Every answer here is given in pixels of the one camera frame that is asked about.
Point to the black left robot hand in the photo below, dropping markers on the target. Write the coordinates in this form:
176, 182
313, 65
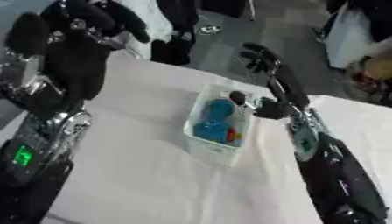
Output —
71, 61

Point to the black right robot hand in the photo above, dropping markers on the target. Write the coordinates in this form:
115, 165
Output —
286, 87

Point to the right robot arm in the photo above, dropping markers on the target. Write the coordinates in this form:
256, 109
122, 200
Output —
331, 169

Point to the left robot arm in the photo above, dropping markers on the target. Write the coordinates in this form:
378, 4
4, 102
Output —
38, 145

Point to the red and yellow toy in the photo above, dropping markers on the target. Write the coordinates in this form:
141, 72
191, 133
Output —
235, 136

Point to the white plastic basket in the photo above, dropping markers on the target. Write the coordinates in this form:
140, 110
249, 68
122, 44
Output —
217, 125

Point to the blue toy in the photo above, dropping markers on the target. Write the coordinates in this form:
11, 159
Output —
214, 121

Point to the person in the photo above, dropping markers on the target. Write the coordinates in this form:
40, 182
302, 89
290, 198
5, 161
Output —
174, 32
367, 43

